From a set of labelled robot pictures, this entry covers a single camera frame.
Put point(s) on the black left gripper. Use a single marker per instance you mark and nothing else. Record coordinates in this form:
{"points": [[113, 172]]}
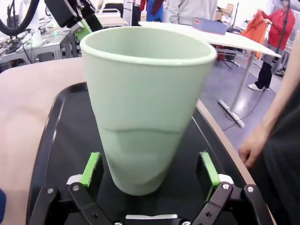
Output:
{"points": [[63, 12]]}

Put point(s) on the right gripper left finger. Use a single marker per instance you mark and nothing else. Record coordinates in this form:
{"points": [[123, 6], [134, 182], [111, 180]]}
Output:
{"points": [[77, 201]]}

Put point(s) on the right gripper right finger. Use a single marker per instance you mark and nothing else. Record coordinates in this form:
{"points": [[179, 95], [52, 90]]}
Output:
{"points": [[232, 201]]}

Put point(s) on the pale green plastic cup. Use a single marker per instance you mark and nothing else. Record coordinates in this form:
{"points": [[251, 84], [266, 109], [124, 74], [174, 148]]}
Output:
{"points": [[145, 98]]}

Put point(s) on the person's right forearm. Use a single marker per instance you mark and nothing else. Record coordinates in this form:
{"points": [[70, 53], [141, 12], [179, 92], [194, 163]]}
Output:
{"points": [[276, 105]]}

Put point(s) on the person's right hand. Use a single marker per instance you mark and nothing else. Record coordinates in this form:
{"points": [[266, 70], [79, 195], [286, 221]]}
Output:
{"points": [[252, 150]]}

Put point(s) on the person torso black T-shirt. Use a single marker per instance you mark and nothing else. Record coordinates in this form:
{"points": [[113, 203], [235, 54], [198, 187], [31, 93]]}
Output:
{"points": [[286, 175]]}

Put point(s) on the black plastic tray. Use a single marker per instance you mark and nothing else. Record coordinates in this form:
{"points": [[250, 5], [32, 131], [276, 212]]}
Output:
{"points": [[58, 140]]}

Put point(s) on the person in red blue clothes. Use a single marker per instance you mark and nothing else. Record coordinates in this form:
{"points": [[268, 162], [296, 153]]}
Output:
{"points": [[153, 9]]}

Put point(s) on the blue mug yellow inside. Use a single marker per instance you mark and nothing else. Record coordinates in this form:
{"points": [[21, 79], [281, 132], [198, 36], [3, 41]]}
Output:
{"points": [[2, 201]]}

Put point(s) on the person in grey sweatshirt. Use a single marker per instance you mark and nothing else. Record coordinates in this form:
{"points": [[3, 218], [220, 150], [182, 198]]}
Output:
{"points": [[192, 11]]}

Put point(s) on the blue-grey box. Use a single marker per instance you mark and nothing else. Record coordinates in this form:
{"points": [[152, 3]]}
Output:
{"points": [[209, 24]]}

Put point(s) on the white table with blue box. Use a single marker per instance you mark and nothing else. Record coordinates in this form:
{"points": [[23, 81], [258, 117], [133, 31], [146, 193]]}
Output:
{"points": [[211, 39]]}

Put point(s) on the cardboard boxes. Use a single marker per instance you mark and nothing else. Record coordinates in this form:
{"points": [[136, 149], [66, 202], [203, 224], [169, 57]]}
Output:
{"points": [[226, 11]]}

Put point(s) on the orange cloth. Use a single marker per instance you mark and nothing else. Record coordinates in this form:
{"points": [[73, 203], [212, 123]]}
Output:
{"points": [[255, 30]]}

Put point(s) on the man in red shirt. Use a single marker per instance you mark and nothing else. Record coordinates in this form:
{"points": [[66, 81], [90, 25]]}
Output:
{"points": [[279, 35]]}

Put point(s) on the black stand pole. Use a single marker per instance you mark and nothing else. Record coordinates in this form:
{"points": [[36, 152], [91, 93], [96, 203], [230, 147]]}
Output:
{"points": [[282, 28]]}

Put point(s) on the aluminium frame bench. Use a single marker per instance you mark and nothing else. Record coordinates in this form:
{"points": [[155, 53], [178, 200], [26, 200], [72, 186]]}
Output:
{"points": [[42, 47]]}

